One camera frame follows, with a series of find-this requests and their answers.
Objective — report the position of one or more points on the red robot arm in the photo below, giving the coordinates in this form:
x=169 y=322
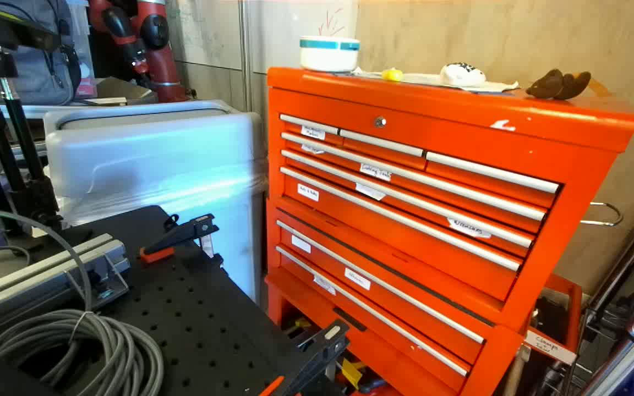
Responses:
x=157 y=58

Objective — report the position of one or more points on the white bowl with teal band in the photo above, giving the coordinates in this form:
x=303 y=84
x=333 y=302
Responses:
x=329 y=58

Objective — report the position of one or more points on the dark brown plush toy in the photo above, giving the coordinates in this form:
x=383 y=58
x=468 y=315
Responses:
x=555 y=86

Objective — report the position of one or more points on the orange metal tool chest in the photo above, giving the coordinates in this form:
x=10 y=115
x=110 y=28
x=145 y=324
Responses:
x=406 y=244

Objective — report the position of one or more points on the small yellow object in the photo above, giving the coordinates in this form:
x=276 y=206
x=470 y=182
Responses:
x=393 y=74

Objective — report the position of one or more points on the translucent plastic storage bin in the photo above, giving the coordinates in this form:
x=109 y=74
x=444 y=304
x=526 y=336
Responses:
x=147 y=162

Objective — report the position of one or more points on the yellow tool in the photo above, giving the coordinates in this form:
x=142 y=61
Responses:
x=350 y=373

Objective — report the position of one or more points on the white paper sheet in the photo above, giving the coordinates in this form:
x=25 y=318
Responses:
x=501 y=86

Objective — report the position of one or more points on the grey backpack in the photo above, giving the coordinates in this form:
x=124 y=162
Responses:
x=43 y=66

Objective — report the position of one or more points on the black camera stand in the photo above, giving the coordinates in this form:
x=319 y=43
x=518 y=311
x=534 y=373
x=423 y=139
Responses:
x=34 y=195

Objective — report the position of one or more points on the aluminium extrusion rail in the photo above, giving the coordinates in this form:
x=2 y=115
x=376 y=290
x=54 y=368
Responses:
x=38 y=275

